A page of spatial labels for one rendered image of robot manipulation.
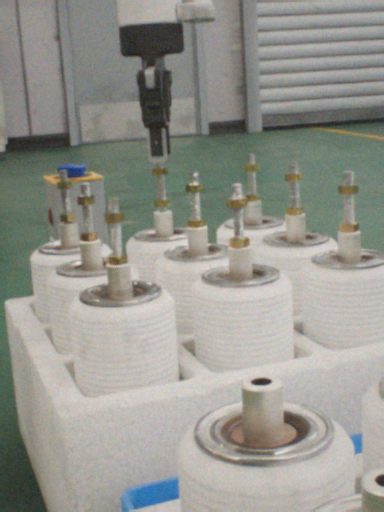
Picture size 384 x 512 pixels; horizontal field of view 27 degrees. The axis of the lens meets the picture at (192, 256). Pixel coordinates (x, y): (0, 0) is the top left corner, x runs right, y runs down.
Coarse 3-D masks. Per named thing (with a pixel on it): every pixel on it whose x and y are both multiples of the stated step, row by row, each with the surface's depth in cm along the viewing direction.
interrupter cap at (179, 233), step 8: (136, 232) 98; (144, 232) 98; (152, 232) 99; (176, 232) 98; (184, 232) 97; (136, 240) 95; (144, 240) 94; (152, 240) 94; (160, 240) 93; (168, 240) 93; (176, 240) 94
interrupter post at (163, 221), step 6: (156, 216) 96; (162, 216) 95; (168, 216) 96; (156, 222) 96; (162, 222) 96; (168, 222) 96; (156, 228) 96; (162, 228) 96; (168, 228) 96; (156, 234) 96; (162, 234) 96; (168, 234) 96
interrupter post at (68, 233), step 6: (72, 222) 93; (60, 228) 92; (66, 228) 92; (72, 228) 92; (60, 234) 93; (66, 234) 92; (72, 234) 92; (78, 234) 93; (66, 240) 92; (72, 240) 92; (78, 240) 93; (66, 246) 92; (72, 246) 93; (78, 246) 93
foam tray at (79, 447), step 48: (48, 336) 88; (192, 336) 81; (48, 384) 71; (192, 384) 69; (240, 384) 69; (288, 384) 71; (336, 384) 72; (48, 432) 73; (96, 432) 65; (144, 432) 67; (48, 480) 79; (96, 480) 66; (144, 480) 68
